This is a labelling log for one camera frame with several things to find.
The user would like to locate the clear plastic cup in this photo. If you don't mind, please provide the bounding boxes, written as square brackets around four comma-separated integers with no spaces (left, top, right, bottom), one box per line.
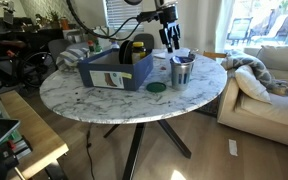
[165,47,191,61]

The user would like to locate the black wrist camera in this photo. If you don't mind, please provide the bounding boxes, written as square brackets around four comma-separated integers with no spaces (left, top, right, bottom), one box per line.
[136,10,162,24]

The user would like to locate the wooden chair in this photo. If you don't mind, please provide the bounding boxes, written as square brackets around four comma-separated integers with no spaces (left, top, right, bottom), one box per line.
[202,50,228,60]

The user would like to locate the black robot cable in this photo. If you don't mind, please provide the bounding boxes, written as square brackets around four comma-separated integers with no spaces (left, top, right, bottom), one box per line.
[65,0,142,40]

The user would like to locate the black table base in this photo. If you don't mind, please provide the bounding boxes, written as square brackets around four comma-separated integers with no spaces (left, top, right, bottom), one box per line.
[103,119,193,180]

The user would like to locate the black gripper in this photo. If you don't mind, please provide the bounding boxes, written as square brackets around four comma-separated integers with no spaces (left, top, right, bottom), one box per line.
[159,3,182,54]

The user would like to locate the jar with yellow lid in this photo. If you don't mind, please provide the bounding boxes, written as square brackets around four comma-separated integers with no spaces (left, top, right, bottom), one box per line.
[131,41,148,64]

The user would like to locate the green glass bottle red cap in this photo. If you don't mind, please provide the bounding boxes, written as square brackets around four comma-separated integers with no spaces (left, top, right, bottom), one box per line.
[93,35,104,54]

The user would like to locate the white plastic bottle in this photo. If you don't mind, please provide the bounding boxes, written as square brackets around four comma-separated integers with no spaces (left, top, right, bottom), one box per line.
[109,37,121,51]

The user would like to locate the striped kitchen towel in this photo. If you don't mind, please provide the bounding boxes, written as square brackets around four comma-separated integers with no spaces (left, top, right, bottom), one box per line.
[55,47,91,73]

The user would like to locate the brown hot sauce bottle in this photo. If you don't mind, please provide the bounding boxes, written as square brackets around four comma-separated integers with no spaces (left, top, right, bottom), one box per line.
[87,39,96,56]

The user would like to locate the grey upholstered chair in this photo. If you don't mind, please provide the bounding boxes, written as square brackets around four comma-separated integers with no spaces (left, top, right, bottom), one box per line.
[47,38,90,64]

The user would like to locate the metal cup with blue stripes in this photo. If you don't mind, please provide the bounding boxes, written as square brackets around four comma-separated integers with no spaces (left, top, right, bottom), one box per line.
[169,55,196,92]

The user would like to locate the thin black floor cable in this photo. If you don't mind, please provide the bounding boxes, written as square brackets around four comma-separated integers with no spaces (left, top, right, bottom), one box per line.
[84,128,97,180]

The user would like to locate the blue white crumpled wrapper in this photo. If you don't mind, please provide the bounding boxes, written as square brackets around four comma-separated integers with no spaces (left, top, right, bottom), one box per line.
[171,55,193,65]

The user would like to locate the green potted plant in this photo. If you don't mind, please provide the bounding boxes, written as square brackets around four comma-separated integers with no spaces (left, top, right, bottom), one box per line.
[35,10,62,29]

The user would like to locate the dark metal can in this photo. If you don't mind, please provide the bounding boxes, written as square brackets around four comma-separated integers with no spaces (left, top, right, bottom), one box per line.
[186,49,199,73]

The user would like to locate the dark outdoor chair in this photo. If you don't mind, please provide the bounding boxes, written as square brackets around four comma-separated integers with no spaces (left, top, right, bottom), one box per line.
[226,17,254,46]

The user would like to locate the cream sofa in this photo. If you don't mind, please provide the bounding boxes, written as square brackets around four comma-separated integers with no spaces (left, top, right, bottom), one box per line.
[216,44,288,152]

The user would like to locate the white window blinds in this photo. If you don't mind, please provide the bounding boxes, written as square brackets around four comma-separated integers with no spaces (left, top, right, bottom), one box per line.
[105,0,144,32]

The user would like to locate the green round lid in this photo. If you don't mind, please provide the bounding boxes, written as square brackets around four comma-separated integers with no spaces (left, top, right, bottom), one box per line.
[145,81,168,94]

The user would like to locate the black sideboard cabinet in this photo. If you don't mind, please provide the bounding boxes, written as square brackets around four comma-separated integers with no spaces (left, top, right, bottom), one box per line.
[17,28,65,54]

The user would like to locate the outdoor lounger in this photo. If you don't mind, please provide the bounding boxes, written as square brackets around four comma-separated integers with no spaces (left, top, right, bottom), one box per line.
[250,14,288,44]

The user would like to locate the blue cardboard shoe box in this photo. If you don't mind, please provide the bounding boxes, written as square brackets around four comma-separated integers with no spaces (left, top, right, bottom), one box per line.
[77,48,154,92]

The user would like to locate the bicycle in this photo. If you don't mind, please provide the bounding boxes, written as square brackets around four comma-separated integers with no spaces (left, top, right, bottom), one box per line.
[0,39,58,90]

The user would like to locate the beige curtain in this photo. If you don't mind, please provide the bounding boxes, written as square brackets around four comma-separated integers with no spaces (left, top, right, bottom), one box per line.
[172,0,235,54]

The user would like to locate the light wooden bench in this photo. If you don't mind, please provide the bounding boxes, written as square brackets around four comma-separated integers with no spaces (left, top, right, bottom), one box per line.
[0,89,70,180]

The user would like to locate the orange jar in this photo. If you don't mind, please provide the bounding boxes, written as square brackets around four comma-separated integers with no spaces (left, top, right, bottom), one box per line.
[59,16,70,31]

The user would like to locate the grey white patterned pillow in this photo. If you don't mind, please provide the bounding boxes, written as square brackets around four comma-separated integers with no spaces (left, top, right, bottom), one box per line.
[221,49,278,93]

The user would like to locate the dark patterned rug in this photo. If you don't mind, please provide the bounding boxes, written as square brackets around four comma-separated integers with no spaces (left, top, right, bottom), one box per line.
[195,94,222,118]

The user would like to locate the grey metal equipment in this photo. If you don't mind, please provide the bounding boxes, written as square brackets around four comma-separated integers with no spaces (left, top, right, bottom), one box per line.
[0,0,26,34]

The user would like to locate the white bag green handles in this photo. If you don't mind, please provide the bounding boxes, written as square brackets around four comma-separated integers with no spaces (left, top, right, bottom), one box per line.
[87,25,118,43]

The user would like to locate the white paper slip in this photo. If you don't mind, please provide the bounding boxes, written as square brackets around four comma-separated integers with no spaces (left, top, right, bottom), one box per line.
[228,138,239,157]

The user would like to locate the plain white pillow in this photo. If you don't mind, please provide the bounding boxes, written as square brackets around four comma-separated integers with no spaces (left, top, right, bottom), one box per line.
[234,64,272,104]

